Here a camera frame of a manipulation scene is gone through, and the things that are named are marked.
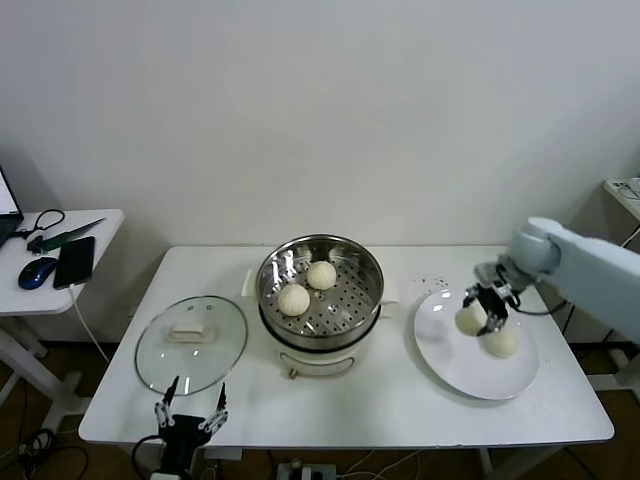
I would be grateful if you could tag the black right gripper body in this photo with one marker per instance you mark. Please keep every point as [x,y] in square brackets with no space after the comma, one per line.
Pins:
[495,300]

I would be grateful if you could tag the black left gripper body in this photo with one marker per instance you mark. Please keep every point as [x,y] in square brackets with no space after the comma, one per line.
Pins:
[182,430]

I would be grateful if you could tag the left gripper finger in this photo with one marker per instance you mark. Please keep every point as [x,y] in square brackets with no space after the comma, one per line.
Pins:
[220,410]
[164,409]

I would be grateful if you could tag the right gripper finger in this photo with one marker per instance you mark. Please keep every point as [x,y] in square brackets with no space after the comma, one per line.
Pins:
[496,324]
[471,294]

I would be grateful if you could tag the white steamed baozi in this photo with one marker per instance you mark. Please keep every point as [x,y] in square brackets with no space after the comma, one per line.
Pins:
[293,300]
[467,321]
[502,346]
[321,275]

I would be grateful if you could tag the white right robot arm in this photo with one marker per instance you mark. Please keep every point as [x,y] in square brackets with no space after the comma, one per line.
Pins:
[590,270]

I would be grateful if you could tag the perforated steel steamer basket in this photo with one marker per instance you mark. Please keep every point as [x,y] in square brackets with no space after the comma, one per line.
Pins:
[350,310]

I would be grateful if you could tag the white round plate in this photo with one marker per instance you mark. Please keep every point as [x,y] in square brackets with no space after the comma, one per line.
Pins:
[450,360]

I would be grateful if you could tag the white shelf table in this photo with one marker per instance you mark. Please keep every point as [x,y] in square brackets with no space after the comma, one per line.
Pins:
[625,197]

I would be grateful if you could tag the black smartphone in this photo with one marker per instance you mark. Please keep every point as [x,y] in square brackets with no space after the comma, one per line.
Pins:
[75,262]

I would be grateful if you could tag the blue computer mouse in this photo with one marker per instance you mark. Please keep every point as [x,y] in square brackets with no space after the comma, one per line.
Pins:
[37,272]

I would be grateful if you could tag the white side table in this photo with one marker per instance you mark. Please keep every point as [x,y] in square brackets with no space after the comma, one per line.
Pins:
[107,225]

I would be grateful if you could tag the green flat ruler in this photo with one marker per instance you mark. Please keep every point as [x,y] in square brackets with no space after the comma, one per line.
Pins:
[65,236]

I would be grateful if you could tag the black laptop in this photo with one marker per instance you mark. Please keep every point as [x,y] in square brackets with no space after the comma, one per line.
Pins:
[7,220]

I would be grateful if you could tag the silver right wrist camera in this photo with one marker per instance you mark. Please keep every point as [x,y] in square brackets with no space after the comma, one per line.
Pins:
[487,272]

